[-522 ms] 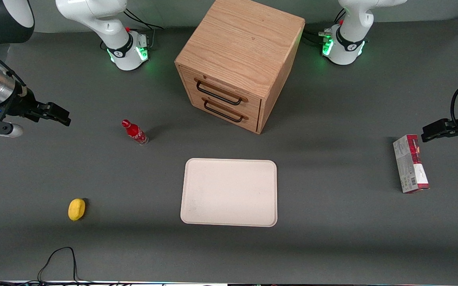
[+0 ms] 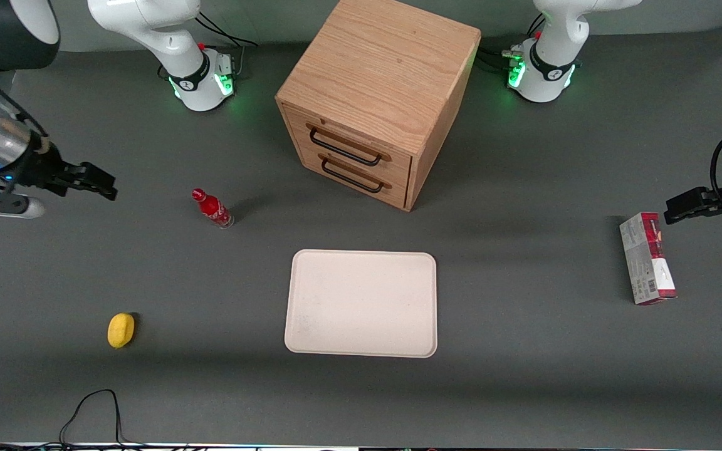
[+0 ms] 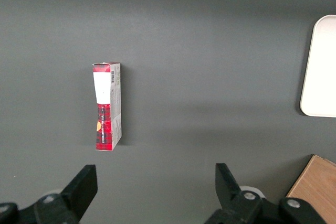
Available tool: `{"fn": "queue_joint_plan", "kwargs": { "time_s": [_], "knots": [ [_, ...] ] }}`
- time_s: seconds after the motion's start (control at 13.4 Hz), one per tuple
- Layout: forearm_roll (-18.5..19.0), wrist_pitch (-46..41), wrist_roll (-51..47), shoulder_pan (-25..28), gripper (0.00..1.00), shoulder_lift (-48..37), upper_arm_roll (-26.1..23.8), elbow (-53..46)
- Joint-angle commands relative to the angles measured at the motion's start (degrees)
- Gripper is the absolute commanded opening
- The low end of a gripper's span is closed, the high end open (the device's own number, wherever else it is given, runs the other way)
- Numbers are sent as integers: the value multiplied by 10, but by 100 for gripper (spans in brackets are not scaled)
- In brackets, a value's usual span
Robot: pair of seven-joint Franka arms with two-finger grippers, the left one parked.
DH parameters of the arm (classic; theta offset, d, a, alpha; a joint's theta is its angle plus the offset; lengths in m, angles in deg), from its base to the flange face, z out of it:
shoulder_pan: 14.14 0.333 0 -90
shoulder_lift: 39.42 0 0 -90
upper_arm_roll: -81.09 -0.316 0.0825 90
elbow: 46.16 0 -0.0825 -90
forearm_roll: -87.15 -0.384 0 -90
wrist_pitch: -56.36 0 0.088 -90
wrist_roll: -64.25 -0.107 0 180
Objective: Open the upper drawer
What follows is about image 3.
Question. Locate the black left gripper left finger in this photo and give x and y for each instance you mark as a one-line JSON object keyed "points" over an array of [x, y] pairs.
{"points": [[78, 195]]}

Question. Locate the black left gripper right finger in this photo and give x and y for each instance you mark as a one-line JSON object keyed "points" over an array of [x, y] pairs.
{"points": [[231, 197]]}

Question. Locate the wooden drawer cabinet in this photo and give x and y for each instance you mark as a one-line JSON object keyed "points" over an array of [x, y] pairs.
{"points": [[315, 182]]}

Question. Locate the red plaid cardboard box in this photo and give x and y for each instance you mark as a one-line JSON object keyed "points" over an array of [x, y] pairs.
{"points": [[103, 127]]}

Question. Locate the white rectangular plastic tray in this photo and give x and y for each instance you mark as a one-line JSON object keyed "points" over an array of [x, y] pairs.
{"points": [[321, 72]]}

